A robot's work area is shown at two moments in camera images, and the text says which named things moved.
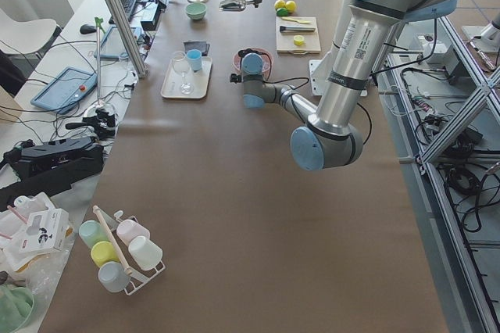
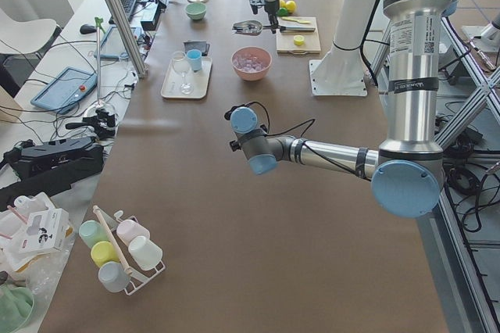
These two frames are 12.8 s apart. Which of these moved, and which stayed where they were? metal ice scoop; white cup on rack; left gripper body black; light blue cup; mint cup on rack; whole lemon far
Moved: metal ice scoop; left gripper body black
Stayed: light blue cup; white cup on rack; whole lemon far; mint cup on rack
